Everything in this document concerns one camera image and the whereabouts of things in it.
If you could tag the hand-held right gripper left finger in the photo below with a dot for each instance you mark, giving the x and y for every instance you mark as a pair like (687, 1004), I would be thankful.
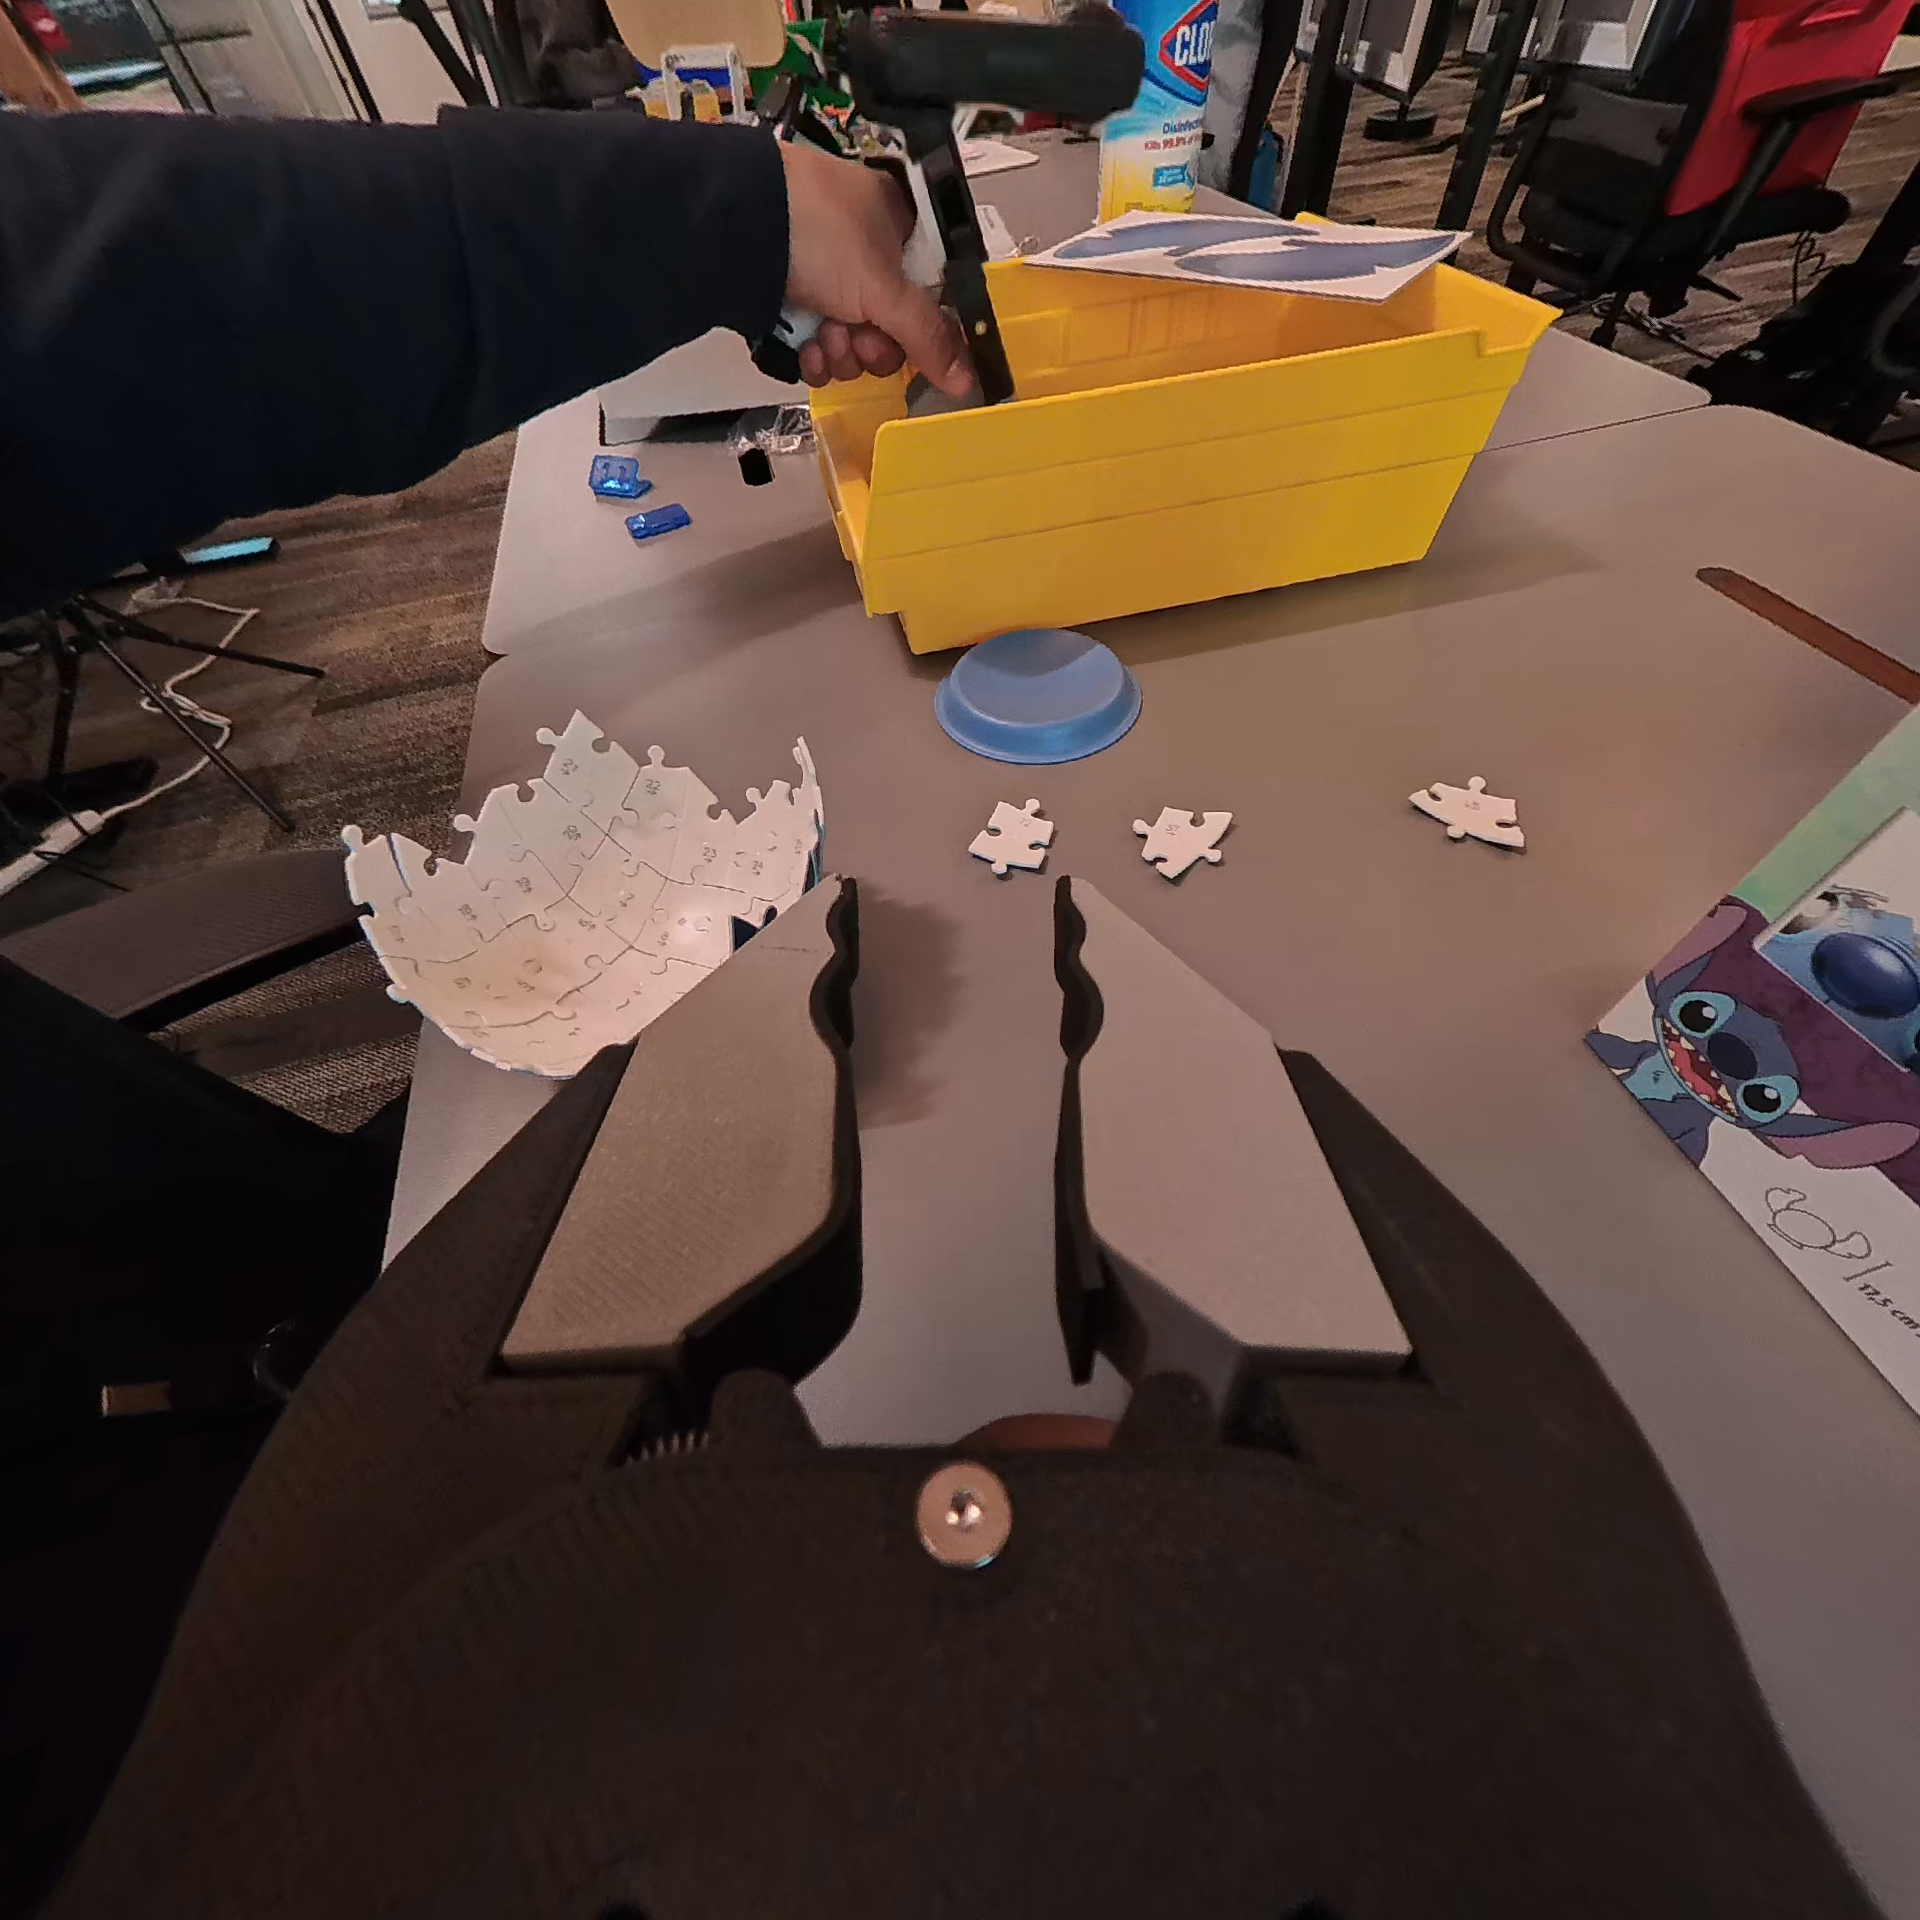
(699, 1185)

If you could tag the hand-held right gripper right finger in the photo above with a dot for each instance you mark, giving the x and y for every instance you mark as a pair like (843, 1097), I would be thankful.
(1224, 1185)

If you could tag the half-built puzzle ball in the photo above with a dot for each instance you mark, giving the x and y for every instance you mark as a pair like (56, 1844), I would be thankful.
(571, 916)

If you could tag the yellow plastic bin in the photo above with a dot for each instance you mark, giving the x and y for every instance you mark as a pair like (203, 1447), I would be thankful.
(1171, 495)

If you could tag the person's left forearm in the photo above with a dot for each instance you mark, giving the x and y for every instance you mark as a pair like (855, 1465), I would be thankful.
(375, 331)

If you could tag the blue round puzzle stand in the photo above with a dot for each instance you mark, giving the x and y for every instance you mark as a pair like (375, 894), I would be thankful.
(1036, 698)

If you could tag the cartoon print puzzle box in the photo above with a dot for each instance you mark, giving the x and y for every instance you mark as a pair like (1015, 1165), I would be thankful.
(1786, 1081)

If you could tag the person's left hand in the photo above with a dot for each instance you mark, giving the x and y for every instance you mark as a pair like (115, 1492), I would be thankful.
(855, 254)

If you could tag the yellow disinfecting wipes canister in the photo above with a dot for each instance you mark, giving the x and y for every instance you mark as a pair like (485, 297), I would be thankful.
(1163, 135)

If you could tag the brown cardboard piece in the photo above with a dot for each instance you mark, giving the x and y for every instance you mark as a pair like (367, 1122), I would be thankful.
(699, 31)

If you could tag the white box with blue print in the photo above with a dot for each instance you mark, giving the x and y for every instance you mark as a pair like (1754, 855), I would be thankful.
(1244, 253)

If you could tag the white curved jigsaw piece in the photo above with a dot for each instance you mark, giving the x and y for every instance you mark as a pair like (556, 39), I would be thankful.
(1182, 844)
(1011, 837)
(1471, 814)

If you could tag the clear plastic bag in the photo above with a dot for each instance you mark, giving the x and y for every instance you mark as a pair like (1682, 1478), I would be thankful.
(781, 436)

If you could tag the person's torso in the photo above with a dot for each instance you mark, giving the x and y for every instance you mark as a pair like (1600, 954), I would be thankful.
(120, 1500)

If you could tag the white power strip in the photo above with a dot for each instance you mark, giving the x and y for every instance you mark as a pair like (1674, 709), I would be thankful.
(44, 850)

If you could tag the red and black office chair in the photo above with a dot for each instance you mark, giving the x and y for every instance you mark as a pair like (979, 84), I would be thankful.
(1740, 106)

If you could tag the brown wooden strip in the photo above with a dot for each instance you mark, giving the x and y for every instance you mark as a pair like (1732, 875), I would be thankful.
(1799, 629)

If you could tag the black tripod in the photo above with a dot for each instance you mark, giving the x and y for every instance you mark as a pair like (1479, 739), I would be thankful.
(61, 691)

